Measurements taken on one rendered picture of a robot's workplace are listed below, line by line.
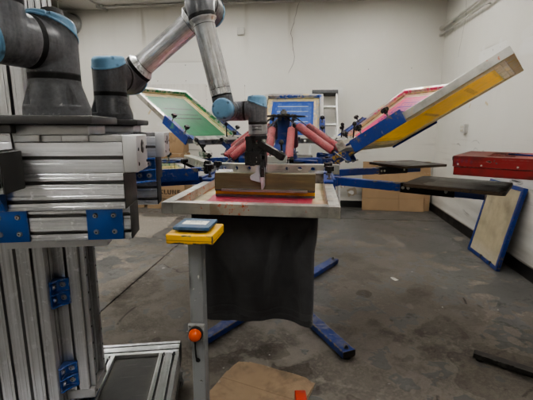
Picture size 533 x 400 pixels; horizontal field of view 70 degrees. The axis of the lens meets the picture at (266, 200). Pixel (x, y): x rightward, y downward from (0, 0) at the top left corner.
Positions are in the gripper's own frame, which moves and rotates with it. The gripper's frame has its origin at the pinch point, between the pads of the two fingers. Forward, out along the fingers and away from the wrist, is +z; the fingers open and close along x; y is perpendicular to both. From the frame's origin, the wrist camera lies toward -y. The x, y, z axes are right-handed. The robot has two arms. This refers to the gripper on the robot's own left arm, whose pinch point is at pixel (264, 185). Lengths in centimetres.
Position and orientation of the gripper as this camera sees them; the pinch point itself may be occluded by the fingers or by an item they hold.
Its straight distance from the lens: 153.0
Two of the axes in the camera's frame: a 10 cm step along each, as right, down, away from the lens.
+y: -9.9, 0.0, 1.2
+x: -1.2, 1.8, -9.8
